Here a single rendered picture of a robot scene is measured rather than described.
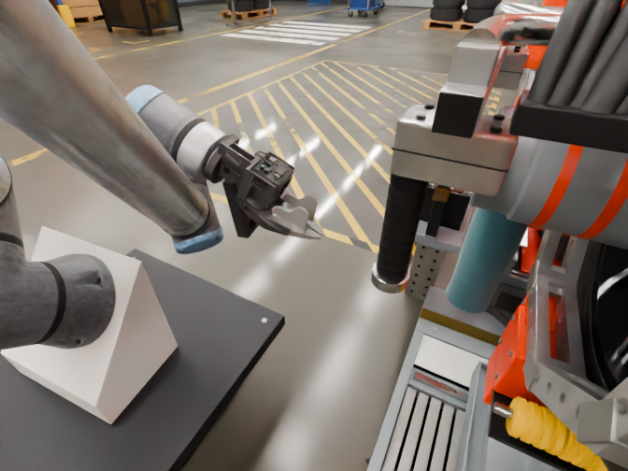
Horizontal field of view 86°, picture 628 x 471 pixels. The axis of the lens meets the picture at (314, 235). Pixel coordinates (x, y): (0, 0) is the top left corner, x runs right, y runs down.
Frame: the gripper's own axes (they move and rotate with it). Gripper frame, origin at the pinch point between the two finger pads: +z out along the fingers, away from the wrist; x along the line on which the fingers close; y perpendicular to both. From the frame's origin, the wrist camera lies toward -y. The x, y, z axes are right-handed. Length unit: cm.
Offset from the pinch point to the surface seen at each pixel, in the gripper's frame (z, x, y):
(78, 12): -739, 597, -401
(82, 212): -113, 48, -130
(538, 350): 35.7, -3.7, 9.2
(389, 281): 10.3, -13.1, 13.2
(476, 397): 58, 14, -30
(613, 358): 44.6, -0.7, 13.0
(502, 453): 60, 0, -23
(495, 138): 7.5, -14.1, 32.1
